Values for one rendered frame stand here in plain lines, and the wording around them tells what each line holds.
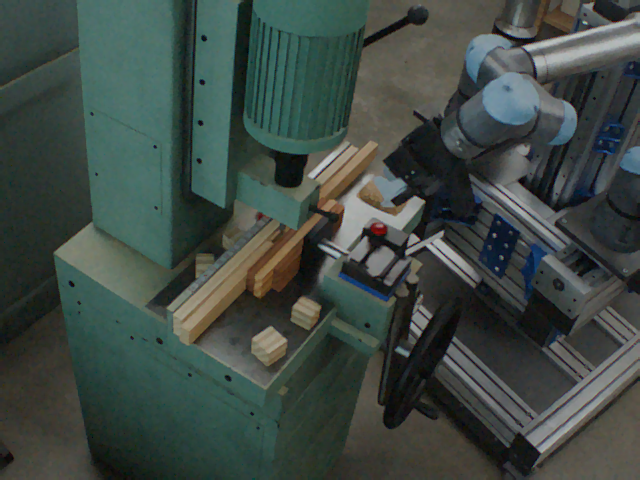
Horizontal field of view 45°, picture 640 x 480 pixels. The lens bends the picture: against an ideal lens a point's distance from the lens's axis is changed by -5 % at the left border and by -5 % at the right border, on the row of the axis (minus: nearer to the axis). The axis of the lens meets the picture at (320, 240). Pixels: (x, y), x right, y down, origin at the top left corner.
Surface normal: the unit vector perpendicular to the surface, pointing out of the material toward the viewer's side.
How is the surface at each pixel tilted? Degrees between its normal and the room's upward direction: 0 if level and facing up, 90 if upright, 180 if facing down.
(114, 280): 0
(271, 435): 90
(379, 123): 0
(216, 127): 90
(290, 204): 90
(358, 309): 90
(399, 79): 0
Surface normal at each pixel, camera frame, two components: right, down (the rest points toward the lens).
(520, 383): 0.12, -0.71
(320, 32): 0.16, 0.70
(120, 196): -0.52, 0.55
